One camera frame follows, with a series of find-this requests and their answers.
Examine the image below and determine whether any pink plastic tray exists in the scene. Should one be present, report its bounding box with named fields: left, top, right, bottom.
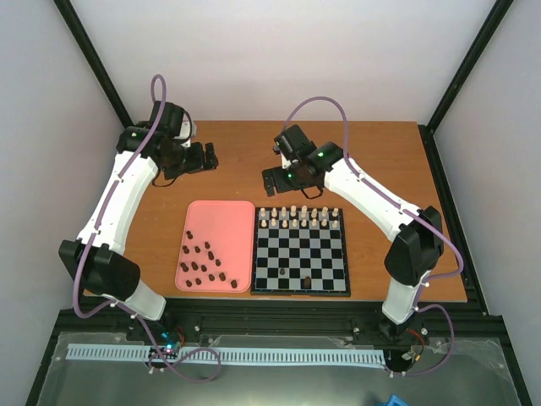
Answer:
left=175, top=200, right=255, bottom=294

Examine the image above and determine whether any black white chess board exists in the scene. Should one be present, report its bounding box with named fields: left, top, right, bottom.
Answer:
left=250, top=206, right=351, bottom=297

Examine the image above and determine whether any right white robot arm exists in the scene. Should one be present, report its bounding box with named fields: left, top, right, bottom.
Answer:
left=262, top=140, right=443, bottom=326

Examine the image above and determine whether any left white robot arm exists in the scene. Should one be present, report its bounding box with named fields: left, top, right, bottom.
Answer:
left=58, top=122, right=218, bottom=341

